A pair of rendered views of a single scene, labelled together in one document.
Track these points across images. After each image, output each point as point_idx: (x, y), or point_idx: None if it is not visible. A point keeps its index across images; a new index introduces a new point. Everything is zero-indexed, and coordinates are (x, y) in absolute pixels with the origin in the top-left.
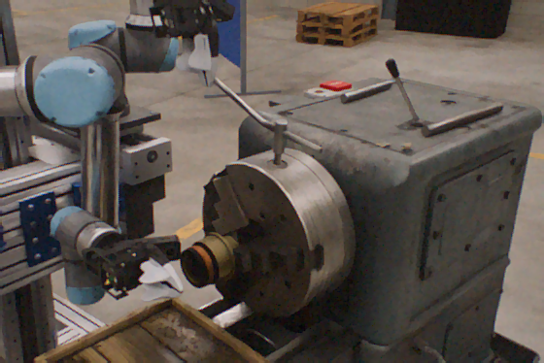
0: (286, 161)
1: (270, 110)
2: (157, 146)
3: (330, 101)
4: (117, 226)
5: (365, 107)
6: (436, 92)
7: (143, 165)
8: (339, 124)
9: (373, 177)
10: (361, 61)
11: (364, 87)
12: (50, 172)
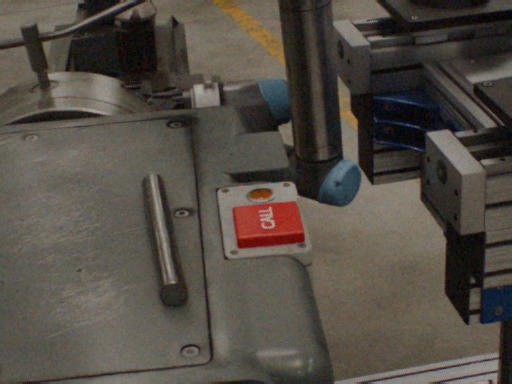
0: (40, 92)
1: (215, 115)
2: (448, 163)
3: (183, 184)
4: (300, 160)
5: (95, 204)
6: (32, 356)
7: (434, 172)
8: (59, 144)
9: None
10: None
11: (157, 215)
12: (474, 112)
